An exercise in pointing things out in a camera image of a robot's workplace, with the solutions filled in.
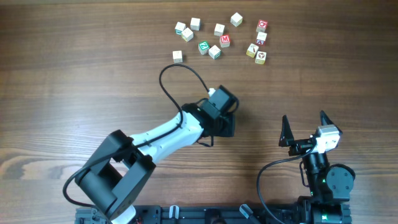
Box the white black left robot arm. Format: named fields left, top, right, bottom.
left=72, top=101, right=275, bottom=223

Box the green edged white block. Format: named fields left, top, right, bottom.
left=214, top=24, right=225, bottom=37

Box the yellow bottle picture block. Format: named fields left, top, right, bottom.
left=246, top=44, right=259, bottom=58

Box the yellow edged letter block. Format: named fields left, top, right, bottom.
left=181, top=28, right=194, bottom=42

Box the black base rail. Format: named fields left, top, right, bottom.
left=74, top=203, right=352, bottom=224

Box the green letter V block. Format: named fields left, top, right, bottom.
left=208, top=45, right=221, bottom=60

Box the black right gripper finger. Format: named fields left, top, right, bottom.
left=320, top=110, right=334, bottom=126
left=279, top=115, right=295, bottom=147

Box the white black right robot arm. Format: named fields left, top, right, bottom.
left=286, top=111, right=356, bottom=224

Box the soccer ball yellow block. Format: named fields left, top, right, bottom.
left=255, top=51, right=267, bottom=65

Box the blue letter H block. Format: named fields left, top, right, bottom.
left=172, top=50, right=183, bottom=63

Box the red letter M block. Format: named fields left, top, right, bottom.
left=220, top=35, right=231, bottom=48

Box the teal edged white block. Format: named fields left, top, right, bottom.
left=175, top=22, right=187, bottom=35

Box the green letter Z block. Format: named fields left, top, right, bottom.
left=198, top=41, right=210, bottom=55

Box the red letter A block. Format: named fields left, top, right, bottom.
left=256, top=32, right=267, bottom=45

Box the red letter Q block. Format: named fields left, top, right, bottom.
left=256, top=20, right=268, bottom=32

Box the blue edged white block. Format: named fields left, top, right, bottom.
left=190, top=17, right=201, bottom=30

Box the yellow letter S block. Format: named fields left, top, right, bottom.
left=230, top=12, right=243, bottom=27

